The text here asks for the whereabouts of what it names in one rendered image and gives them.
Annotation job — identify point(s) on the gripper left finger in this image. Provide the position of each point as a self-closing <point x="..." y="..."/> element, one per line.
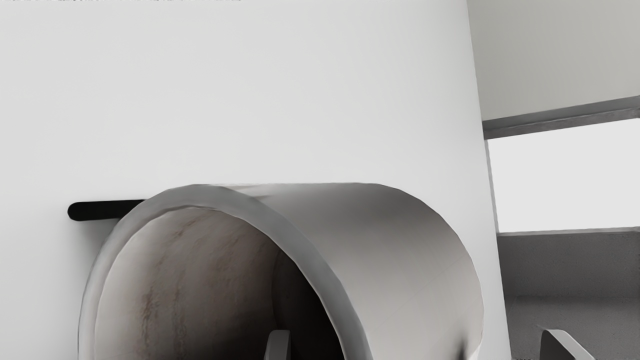
<point x="278" y="348"/>

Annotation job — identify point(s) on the white grey mug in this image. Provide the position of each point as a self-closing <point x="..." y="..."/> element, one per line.
<point x="380" y="240"/>

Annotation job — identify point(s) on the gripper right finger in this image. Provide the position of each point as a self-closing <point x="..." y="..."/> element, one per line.
<point x="561" y="350"/>

